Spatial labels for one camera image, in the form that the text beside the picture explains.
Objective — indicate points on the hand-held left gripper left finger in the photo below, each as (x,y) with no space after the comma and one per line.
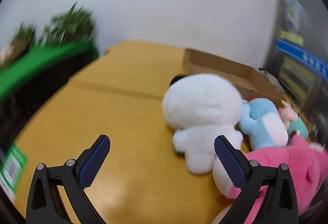
(94,160)

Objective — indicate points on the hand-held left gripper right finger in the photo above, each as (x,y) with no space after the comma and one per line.
(230,162)

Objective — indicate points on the blue plush toy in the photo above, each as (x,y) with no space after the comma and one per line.
(266,124)

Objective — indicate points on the pink plush toy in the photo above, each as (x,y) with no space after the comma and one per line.
(289,170)

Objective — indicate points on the white plush toy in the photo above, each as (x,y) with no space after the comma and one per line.
(202,106)

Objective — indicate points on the teal and pink plush doll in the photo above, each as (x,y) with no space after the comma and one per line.
(297,124)

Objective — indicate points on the cardboard box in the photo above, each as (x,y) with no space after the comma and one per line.
(230,70)

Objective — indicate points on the green labelled packet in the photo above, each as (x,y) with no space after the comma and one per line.
(11,167)

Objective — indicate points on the grey blurred object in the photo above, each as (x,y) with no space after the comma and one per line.
(271,79)

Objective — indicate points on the green board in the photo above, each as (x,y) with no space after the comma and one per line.
(38,65)

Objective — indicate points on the blue banner strip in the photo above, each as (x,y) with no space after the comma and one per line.
(299,52)

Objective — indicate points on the green potted plant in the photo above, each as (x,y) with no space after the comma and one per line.
(69,25)
(24,34)

